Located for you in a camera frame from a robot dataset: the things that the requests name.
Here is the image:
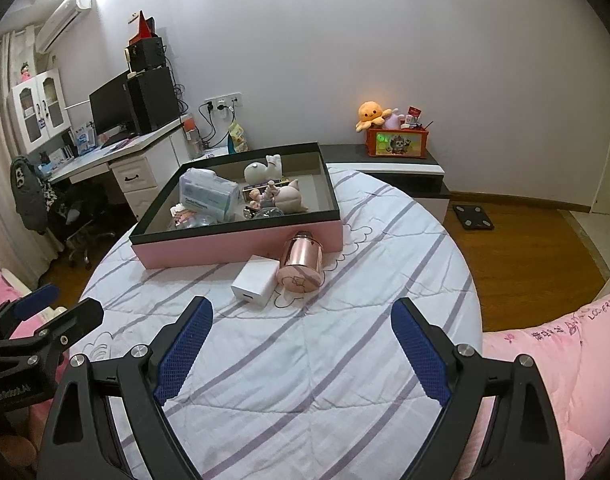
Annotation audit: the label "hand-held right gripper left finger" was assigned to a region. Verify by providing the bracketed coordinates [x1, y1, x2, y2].
[37, 296, 214, 480]

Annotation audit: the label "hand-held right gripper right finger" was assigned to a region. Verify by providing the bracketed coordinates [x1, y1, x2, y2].
[391, 297, 568, 480]

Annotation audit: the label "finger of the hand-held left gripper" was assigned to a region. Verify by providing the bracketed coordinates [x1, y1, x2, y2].
[15, 297, 104, 361]
[0, 284, 60, 341]

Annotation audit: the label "white power adapter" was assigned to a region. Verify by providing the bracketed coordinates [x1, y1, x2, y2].
[231, 255, 280, 307]

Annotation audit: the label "pink storage box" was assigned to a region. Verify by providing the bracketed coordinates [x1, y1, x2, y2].
[129, 141, 344, 270]

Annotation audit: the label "rose gold metal bottle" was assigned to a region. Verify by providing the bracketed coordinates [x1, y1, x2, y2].
[276, 231, 326, 293]

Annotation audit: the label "clear plastic box with label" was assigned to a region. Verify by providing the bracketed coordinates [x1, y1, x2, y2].
[177, 167, 242, 223]

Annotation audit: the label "pale pink plush pig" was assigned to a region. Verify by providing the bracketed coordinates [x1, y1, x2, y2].
[274, 180, 308, 216]

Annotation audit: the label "white plastic night lamp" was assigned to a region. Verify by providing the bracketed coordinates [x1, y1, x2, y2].
[244, 161, 273, 185]

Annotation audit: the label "black office chair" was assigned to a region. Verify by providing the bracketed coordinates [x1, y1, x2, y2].
[45, 185, 116, 268]

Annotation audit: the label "grey hanging jacket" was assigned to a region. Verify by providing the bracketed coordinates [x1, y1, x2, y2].
[10, 156, 48, 233]

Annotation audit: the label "clear plastic bag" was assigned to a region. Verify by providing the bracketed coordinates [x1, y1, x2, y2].
[185, 212, 220, 231]

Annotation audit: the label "pink printed quilt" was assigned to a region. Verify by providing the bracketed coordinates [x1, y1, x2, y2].
[477, 287, 610, 480]

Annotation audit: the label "black bathroom scale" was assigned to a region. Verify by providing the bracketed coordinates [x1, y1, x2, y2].
[452, 203, 494, 232]

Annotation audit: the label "white desk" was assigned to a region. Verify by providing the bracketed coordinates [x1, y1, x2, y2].
[47, 112, 193, 221]

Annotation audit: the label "blue boxes on desk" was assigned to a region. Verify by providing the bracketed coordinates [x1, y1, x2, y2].
[70, 125, 98, 157]

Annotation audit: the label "black low cabinet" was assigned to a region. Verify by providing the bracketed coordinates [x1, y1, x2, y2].
[319, 144, 452, 223]

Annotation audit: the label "white nightstand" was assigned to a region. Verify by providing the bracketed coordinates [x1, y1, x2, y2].
[200, 146, 258, 163]

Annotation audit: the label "red crate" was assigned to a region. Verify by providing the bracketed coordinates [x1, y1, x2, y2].
[365, 126, 430, 161]

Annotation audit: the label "black computer monitor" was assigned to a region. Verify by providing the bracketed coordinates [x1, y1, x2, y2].
[89, 71, 136, 137]

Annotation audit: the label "water bottle with orange cap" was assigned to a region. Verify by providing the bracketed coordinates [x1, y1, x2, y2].
[185, 119, 203, 158]

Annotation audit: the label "snack bag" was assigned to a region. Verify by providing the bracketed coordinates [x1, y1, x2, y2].
[227, 121, 250, 153]

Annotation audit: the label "black computer tower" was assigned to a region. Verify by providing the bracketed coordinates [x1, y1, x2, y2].
[127, 67, 180, 135]

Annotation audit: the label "orange octopus plush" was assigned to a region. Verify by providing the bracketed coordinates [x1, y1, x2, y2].
[356, 101, 392, 133]

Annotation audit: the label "white door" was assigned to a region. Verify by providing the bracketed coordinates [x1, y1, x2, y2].
[592, 80, 610, 216]

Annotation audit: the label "black speaker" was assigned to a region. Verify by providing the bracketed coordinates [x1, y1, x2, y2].
[130, 36, 166, 72]

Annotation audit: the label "white air conditioner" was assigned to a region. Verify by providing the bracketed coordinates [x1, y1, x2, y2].
[35, 0, 93, 53]

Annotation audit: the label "red paper bag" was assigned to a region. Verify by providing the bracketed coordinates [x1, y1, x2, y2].
[129, 10, 158, 43]

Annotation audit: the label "white wall cabinet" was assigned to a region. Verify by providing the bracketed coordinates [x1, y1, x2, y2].
[7, 67, 72, 156]

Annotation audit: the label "black power cable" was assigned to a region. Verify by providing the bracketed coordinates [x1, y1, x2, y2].
[197, 102, 220, 148]

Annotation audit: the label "wall power outlet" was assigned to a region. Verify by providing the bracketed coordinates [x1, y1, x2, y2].
[204, 92, 243, 111]

